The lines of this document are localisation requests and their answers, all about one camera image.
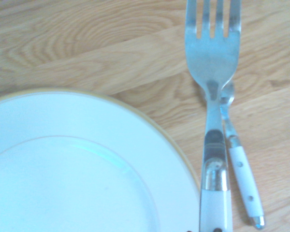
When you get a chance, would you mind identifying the white-handled metal fork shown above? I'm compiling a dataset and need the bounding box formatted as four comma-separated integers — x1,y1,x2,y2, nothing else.
184,0,243,232

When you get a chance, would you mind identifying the white plate with gold rim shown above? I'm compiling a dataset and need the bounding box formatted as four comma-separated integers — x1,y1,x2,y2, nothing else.
0,87,202,232

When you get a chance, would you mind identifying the white-handled metal spoon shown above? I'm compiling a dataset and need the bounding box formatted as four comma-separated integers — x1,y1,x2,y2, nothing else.
219,81,266,231

